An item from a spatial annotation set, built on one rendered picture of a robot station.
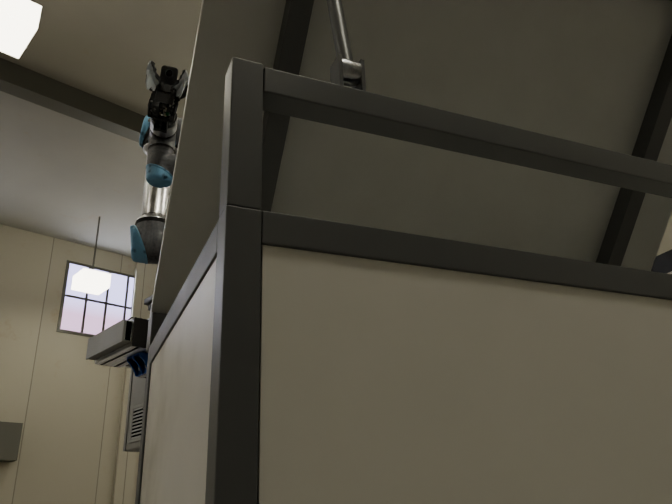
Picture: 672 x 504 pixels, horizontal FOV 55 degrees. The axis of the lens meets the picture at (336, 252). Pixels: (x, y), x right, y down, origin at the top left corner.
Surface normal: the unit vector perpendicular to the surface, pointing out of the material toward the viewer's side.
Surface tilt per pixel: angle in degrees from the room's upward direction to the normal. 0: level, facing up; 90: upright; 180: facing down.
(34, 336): 90
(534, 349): 90
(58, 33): 180
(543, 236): 130
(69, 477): 90
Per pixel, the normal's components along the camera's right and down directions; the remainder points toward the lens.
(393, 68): 0.32, 0.29
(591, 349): 0.39, -0.38
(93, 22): 0.04, 0.91
